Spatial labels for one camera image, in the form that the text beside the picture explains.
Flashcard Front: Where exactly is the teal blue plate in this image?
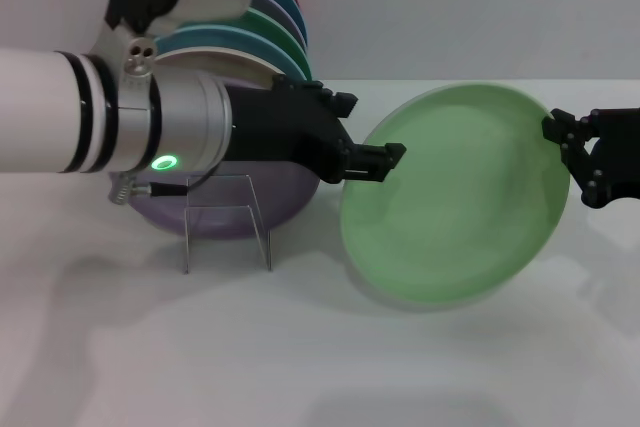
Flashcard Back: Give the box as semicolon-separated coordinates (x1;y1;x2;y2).
246;0;308;47

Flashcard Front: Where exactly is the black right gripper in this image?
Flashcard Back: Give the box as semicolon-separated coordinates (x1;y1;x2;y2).
541;106;640;210

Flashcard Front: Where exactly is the lilac plate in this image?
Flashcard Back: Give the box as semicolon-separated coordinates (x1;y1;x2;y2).
106;78;324;242

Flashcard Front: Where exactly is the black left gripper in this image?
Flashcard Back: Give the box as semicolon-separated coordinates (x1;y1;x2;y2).
226;73;408;187

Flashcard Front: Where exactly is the light blue plate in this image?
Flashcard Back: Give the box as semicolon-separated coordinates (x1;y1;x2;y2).
151;26;307;84

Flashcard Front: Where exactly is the left arm cable with connector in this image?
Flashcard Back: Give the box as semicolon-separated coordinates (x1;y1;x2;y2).
108;159;224;206

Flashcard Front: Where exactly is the grey purple plate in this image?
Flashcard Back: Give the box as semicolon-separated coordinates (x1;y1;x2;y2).
248;0;307;57

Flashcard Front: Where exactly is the dark green plate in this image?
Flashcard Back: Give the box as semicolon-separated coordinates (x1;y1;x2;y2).
175;6;313;84

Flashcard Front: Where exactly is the light green plate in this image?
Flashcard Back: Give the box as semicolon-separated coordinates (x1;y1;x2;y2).
338;82;572;310

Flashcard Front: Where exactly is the metal wire plate rack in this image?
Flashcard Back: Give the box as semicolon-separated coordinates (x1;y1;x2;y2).
182;173;275;276

